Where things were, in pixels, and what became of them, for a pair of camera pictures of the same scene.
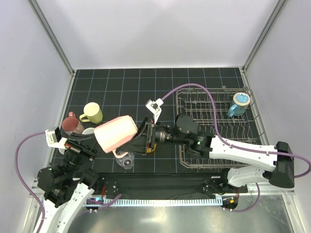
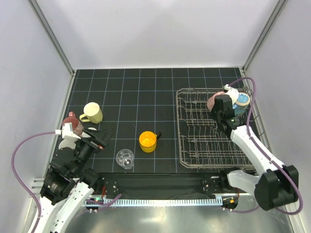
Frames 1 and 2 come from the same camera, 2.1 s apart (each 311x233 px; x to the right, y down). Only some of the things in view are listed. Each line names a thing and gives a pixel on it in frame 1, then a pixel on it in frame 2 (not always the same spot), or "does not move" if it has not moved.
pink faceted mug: (118, 132) → (210, 103)
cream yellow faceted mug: (93, 113) does not move
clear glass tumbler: (126, 161) does not move
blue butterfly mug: (241, 101) does not move
